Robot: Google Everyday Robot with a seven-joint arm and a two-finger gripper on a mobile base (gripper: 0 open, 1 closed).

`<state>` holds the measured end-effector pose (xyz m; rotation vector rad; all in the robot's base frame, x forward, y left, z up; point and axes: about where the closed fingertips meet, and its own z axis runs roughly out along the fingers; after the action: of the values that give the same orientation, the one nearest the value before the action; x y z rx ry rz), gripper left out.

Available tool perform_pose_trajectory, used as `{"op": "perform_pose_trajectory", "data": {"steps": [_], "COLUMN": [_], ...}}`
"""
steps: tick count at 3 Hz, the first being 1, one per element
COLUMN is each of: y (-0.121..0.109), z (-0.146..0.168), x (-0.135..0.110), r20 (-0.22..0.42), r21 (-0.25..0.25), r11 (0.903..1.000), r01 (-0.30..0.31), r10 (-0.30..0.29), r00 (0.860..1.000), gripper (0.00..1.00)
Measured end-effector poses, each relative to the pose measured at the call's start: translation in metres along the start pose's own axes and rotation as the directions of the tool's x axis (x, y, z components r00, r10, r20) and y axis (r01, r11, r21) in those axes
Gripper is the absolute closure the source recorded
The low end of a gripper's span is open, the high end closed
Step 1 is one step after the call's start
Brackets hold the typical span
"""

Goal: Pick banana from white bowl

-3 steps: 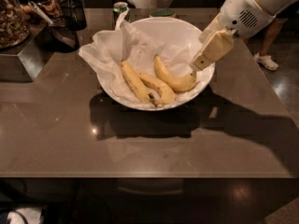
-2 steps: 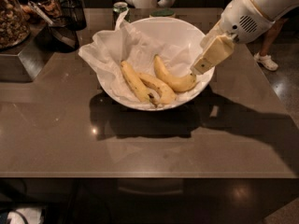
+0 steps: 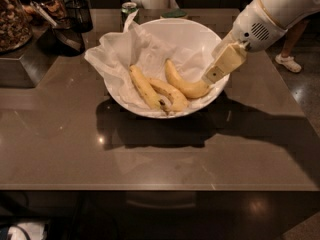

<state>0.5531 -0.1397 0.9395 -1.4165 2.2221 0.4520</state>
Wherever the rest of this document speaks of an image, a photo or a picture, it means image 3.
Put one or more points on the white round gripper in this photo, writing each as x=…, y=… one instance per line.
x=256, y=25

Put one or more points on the yellow banana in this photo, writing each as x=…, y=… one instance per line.
x=192, y=90
x=178, y=101
x=145, y=90

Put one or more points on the white bowl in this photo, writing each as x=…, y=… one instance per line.
x=180, y=34

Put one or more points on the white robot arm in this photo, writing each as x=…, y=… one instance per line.
x=287, y=13

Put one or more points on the person's legs with sneakers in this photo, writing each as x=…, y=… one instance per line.
x=284, y=58

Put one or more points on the green lid container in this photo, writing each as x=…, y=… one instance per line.
x=176, y=13

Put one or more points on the green soda can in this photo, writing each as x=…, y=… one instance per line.
x=128, y=8

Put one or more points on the white paper liner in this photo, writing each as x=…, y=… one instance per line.
x=133, y=57

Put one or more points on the snack jar behind tongs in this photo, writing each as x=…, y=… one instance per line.
x=54, y=8

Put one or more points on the metal tongs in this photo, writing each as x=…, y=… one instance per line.
x=43, y=14

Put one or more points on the white cloth on floor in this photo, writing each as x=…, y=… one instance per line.
x=28, y=231

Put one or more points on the black wire mesh basket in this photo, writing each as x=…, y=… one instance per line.
x=79, y=13

